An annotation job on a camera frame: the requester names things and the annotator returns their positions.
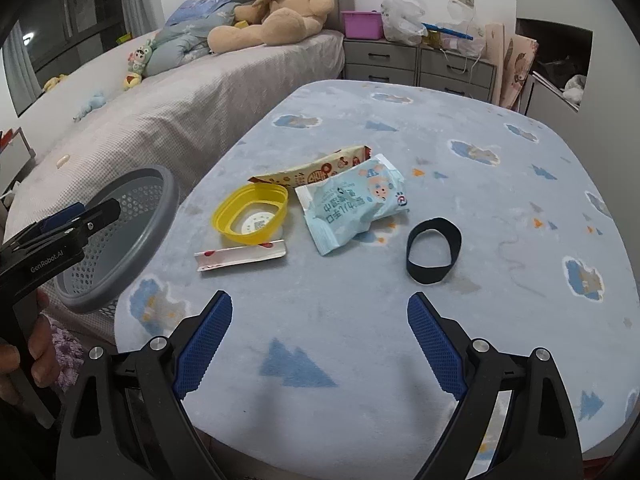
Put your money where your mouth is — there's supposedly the blue patterned pillow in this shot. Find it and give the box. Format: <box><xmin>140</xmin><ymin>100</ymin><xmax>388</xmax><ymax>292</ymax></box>
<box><xmin>165</xmin><ymin>0</ymin><xmax>233</xmax><ymax>26</ymax></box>

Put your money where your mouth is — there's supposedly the plain pink board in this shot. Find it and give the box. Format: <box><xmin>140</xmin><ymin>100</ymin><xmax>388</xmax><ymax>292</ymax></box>
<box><xmin>484</xmin><ymin>22</ymin><xmax>506</xmax><ymax>106</ymax></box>

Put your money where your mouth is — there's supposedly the small green plush doll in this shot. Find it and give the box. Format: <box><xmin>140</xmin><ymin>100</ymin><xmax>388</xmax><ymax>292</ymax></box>
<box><xmin>122</xmin><ymin>40</ymin><xmax>155</xmax><ymax>92</ymax></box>

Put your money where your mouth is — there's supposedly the bed with grey cover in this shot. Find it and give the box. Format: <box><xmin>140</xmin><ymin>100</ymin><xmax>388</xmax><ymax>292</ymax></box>
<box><xmin>0</xmin><ymin>29</ymin><xmax>346</xmax><ymax>281</ymax></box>

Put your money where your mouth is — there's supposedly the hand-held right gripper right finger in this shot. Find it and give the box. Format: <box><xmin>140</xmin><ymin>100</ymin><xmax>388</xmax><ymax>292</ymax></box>
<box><xmin>406</xmin><ymin>291</ymin><xmax>585</xmax><ymax>480</ymax></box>

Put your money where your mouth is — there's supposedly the dark cloth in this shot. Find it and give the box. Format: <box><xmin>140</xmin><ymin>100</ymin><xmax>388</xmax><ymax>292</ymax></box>
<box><xmin>537</xmin><ymin>57</ymin><xmax>586</xmax><ymax>86</ymax></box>

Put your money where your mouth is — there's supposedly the cream snack wrapper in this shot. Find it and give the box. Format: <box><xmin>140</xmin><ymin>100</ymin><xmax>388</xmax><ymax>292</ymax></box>
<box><xmin>248</xmin><ymin>145</ymin><xmax>373</xmax><ymax>188</ymax></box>

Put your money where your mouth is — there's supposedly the large tan teddy bear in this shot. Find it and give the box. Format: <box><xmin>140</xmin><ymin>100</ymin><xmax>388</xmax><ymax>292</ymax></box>
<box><xmin>207</xmin><ymin>0</ymin><xmax>335</xmax><ymax>55</ymax></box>

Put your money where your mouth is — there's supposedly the small blue plush toy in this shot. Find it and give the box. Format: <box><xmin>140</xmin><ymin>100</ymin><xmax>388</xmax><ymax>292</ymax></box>
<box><xmin>75</xmin><ymin>91</ymin><xmax>107</xmax><ymax>121</ymax></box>

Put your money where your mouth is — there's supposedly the light blue mask packet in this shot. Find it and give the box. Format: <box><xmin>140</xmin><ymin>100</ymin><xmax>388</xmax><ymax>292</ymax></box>
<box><xmin>295</xmin><ymin>154</ymin><xmax>411</xmax><ymax>256</ymax></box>

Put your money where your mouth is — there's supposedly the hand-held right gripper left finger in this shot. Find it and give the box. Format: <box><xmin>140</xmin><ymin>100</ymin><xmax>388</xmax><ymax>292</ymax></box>
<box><xmin>55</xmin><ymin>290</ymin><xmax>235</xmax><ymax>480</ymax></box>

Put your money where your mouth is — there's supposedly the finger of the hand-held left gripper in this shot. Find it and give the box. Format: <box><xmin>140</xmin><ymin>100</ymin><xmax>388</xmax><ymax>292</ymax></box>
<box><xmin>37</xmin><ymin>202</ymin><xmax>86</xmax><ymax>233</ymax></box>
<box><xmin>10</xmin><ymin>197</ymin><xmax>122</xmax><ymax>261</ymax></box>

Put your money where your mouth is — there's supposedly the clear plastic bag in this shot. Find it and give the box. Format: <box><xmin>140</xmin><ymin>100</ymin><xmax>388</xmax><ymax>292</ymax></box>
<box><xmin>445</xmin><ymin>0</ymin><xmax>486</xmax><ymax>58</ymax></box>

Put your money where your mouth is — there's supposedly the grey perforated plastic basket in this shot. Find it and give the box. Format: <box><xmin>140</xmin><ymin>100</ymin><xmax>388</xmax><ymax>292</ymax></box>
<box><xmin>52</xmin><ymin>165</ymin><xmax>180</xmax><ymax>318</ymax></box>

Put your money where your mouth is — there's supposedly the blue floral quilt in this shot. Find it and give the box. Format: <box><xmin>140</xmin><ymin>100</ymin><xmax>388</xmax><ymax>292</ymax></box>
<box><xmin>145</xmin><ymin>2</ymin><xmax>241</xmax><ymax>78</ymax></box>

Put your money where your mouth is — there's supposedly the yellow plastic lid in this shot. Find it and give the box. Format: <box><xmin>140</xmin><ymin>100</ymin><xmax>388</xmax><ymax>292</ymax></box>
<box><xmin>212</xmin><ymin>182</ymin><xmax>291</xmax><ymax>246</ymax></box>

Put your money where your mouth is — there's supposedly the white playing card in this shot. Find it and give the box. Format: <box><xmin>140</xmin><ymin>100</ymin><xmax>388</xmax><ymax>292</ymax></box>
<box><xmin>194</xmin><ymin>237</ymin><xmax>288</xmax><ymax>273</ymax></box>

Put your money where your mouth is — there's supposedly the window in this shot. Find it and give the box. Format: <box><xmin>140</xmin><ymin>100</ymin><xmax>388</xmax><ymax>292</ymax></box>
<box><xmin>0</xmin><ymin>0</ymin><xmax>126</xmax><ymax>116</ymax></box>

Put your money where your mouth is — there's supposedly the grey curtain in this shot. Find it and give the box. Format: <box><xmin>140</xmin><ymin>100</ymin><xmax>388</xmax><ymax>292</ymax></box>
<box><xmin>125</xmin><ymin>0</ymin><xmax>166</xmax><ymax>41</ymax></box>

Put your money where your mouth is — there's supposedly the purple plastic bin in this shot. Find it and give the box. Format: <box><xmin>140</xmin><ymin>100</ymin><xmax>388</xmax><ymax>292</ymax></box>
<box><xmin>341</xmin><ymin>9</ymin><xmax>385</xmax><ymax>41</ymax></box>

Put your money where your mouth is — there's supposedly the person's left hand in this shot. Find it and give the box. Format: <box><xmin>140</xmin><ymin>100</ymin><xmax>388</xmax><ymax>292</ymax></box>
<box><xmin>0</xmin><ymin>290</ymin><xmax>62</xmax><ymax>407</ymax></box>

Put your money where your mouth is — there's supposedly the purple shaggy rug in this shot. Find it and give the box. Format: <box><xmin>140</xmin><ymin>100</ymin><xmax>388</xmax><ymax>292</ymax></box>
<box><xmin>47</xmin><ymin>310</ymin><xmax>121</xmax><ymax>386</ymax></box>

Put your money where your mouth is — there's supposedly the pink board with animal print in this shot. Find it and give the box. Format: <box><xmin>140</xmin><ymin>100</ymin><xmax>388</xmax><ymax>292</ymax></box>
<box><xmin>500</xmin><ymin>32</ymin><xmax>540</xmax><ymax>111</ymax></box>

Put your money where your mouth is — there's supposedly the white cloth bundle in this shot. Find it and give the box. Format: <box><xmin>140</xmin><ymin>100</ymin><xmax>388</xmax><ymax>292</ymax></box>
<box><xmin>562</xmin><ymin>74</ymin><xmax>587</xmax><ymax>106</ymax></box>

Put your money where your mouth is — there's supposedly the black elastic band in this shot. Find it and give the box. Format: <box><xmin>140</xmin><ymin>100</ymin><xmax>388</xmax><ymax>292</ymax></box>
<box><xmin>406</xmin><ymin>217</ymin><xmax>462</xmax><ymax>287</ymax></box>

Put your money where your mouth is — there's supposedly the white plastic bag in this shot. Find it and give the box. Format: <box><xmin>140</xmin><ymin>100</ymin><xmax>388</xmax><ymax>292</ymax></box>
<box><xmin>381</xmin><ymin>0</ymin><xmax>428</xmax><ymax>46</ymax></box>

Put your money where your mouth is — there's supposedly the white cable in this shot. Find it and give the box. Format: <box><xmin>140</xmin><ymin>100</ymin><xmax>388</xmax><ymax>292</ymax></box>
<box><xmin>440</xmin><ymin>7</ymin><xmax>493</xmax><ymax>76</ymax></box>

